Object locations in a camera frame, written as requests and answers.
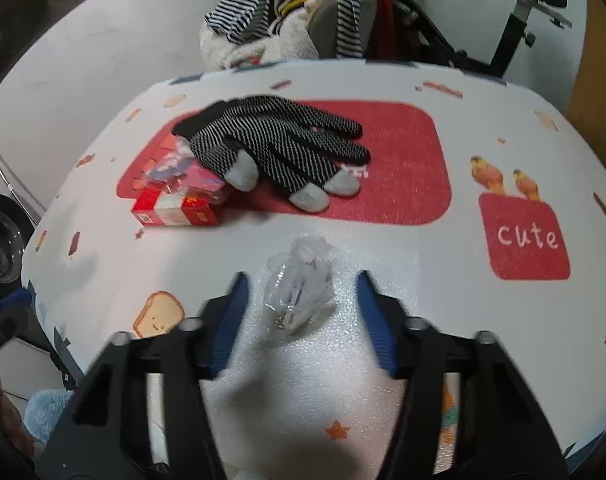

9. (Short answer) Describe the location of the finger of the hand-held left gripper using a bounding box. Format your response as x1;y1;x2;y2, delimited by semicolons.
0;287;34;356

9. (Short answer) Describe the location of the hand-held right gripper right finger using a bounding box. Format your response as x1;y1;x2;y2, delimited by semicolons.
355;269;569;480

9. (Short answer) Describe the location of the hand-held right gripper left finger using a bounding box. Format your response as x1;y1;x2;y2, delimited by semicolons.
35;271;250;480

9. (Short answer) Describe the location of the clear plastic wrapper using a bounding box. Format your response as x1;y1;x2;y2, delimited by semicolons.
263;234;334;346

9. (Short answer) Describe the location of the pink bear printed mat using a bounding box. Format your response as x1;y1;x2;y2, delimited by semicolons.
20;59;606;480

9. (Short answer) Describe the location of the blue fluffy rug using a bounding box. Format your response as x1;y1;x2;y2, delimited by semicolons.
24;389;76;443

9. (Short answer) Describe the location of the red cardboard box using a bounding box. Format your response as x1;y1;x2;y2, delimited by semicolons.
131;187;224;228

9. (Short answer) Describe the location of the clear packet with pink card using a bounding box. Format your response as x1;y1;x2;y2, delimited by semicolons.
143;132;229;206

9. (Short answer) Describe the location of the black dotted glove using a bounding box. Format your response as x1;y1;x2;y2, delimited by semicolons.
172;95;371;213

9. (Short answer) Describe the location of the white fluffy coat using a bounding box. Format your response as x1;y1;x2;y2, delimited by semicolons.
199;0;324;72

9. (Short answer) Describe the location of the padded chair back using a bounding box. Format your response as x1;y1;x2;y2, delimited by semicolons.
310;0;379;58

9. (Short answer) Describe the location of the red scarf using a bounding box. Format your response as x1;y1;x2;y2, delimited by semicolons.
370;0;399;58

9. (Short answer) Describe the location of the black white striped shirt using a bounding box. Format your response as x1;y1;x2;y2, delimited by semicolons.
204;0;364;61

